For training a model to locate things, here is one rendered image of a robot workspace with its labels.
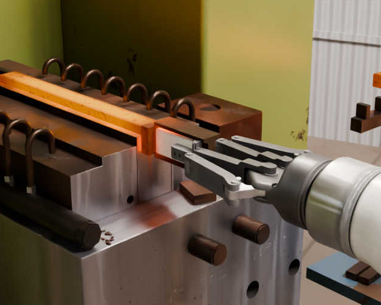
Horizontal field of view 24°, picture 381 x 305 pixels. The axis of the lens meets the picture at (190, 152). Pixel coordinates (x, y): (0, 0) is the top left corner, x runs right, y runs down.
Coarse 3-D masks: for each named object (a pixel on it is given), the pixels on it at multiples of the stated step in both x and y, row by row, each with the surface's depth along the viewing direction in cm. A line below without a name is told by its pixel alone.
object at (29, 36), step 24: (0, 0) 140; (24, 0) 143; (48, 0) 147; (0, 24) 141; (24, 24) 145; (48, 24) 148; (0, 48) 142; (24, 48) 146; (48, 48) 149; (48, 72) 151
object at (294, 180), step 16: (304, 160) 87; (320, 160) 86; (256, 176) 89; (272, 176) 89; (288, 176) 86; (304, 176) 85; (272, 192) 87; (288, 192) 86; (304, 192) 85; (288, 208) 86; (304, 208) 85; (304, 224) 86
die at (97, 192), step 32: (0, 64) 134; (0, 96) 120; (32, 96) 117; (96, 96) 119; (0, 128) 111; (32, 128) 108; (64, 128) 108; (96, 128) 107; (0, 160) 107; (64, 160) 101; (96, 160) 100; (128, 160) 102; (160, 160) 106; (64, 192) 98; (96, 192) 100; (128, 192) 103; (160, 192) 107
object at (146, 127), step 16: (0, 80) 123; (16, 80) 120; (32, 80) 120; (48, 96) 115; (64, 96) 114; (80, 96) 114; (80, 112) 111; (96, 112) 109; (112, 112) 108; (128, 112) 108; (128, 128) 105; (144, 128) 101; (176, 128) 99; (192, 128) 99; (144, 144) 102; (208, 144) 97; (176, 160) 101
